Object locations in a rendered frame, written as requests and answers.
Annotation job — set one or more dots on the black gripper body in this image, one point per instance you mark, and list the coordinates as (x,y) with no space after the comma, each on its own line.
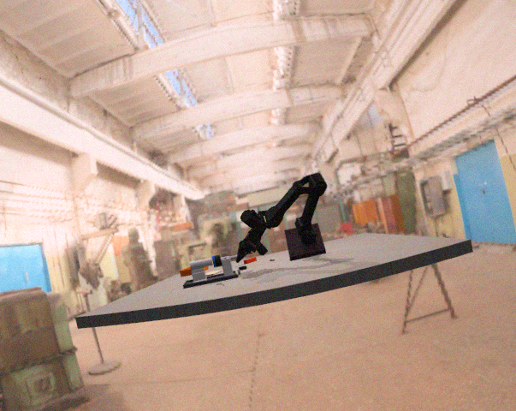
(251,239)

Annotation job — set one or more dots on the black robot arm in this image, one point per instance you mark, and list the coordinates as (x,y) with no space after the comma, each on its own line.
(316,187)

